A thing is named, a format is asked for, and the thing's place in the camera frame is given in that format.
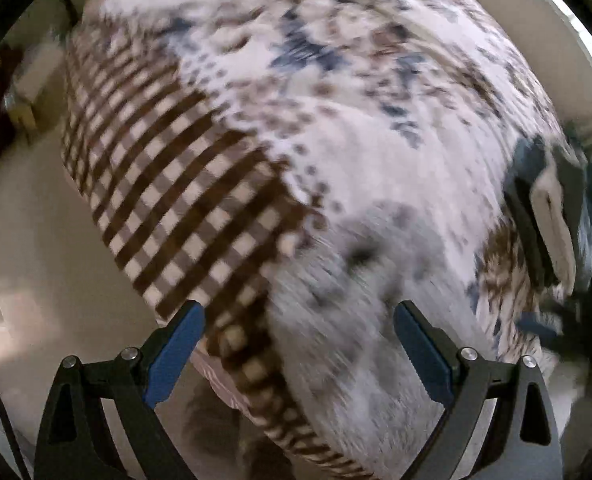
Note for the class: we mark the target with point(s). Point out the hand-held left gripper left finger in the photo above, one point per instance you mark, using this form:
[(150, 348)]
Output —
[(176, 355)]

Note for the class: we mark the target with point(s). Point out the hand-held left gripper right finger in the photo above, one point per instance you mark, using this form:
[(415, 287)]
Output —
[(420, 355)]

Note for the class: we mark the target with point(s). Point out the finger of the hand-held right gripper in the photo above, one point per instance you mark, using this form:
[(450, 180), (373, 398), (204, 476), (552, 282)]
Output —
[(538, 324)]

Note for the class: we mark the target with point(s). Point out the grey fleece pants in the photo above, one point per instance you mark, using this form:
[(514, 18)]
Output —
[(365, 310)]

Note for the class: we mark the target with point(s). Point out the pink patterned cloth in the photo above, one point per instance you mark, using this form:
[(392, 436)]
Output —
[(221, 380)]

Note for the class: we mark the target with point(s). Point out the window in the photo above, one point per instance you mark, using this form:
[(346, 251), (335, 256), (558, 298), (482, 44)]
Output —
[(583, 40)]

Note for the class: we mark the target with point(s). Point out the floral blanket with checked hem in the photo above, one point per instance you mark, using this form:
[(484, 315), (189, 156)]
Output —
[(326, 110)]

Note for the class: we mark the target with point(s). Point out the pale box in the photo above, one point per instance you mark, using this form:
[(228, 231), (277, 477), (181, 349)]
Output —
[(33, 90)]

